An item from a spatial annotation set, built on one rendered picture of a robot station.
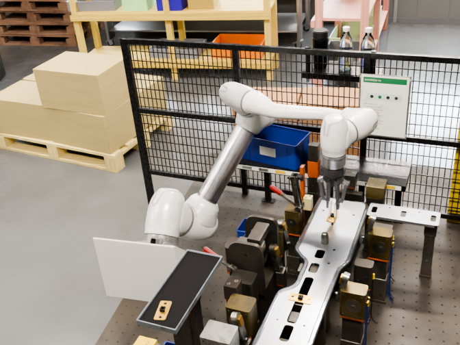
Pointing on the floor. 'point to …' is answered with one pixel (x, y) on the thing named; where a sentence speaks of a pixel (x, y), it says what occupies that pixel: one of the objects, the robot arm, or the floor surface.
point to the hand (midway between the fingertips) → (333, 208)
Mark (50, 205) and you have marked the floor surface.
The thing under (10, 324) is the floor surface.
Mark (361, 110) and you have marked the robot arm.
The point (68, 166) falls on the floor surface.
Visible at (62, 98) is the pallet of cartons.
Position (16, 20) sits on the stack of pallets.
